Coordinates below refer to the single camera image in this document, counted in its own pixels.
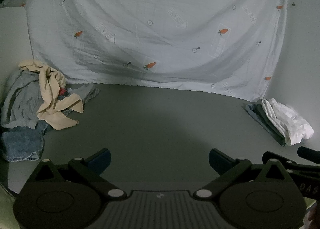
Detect dark grey folded garment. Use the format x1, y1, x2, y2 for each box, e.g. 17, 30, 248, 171
254, 105, 287, 147

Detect white crumpled garment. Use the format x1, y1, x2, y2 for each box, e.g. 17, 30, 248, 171
261, 98, 315, 146

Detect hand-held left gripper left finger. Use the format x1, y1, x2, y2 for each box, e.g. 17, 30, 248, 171
32, 148, 127, 199

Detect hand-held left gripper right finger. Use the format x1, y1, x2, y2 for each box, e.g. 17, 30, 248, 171
196, 148, 292, 199

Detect cream cloth garment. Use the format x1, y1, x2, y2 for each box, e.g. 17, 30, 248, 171
19, 60, 84, 131

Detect white carrot-print sheet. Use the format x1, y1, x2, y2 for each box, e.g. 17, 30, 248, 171
0, 0, 290, 102

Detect blue denim garment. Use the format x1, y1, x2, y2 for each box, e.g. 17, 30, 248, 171
1, 121, 50, 162

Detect light blue folded garment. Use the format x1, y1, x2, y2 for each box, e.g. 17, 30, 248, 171
245, 103, 283, 142

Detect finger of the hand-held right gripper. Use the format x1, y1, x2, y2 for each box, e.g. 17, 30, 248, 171
262, 151, 320, 174
297, 146, 320, 164

